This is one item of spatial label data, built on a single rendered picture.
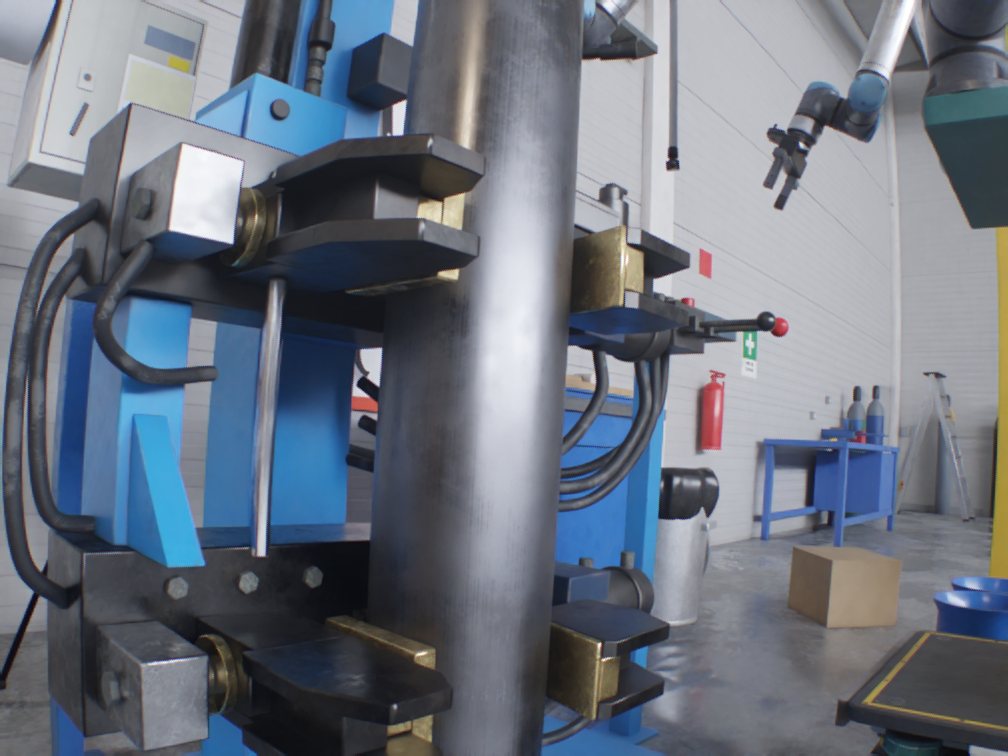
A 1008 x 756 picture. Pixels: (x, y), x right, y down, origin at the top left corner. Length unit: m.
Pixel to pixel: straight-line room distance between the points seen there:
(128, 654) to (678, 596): 2.67
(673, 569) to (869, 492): 4.66
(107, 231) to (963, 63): 1.36
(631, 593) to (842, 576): 2.20
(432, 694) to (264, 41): 0.90
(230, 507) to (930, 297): 11.11
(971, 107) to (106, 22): 1.59
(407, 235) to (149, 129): 0.36
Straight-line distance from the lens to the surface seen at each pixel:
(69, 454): 1.54
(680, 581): 3.17
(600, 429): 2.44
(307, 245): 0.67
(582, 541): 2.41
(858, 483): 7.63
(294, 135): 1.00
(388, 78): 1.25
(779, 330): 1.34
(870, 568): 3.46
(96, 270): 0.84
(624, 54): 1.22
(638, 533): 1.86
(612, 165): 4.82
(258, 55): 1.15
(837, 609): 3.42
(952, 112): 1.44
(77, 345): 1.54
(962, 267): 11.76
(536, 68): 0.87
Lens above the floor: 0.75
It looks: 3 degrees up
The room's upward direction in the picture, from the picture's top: 3 degrees clockwise
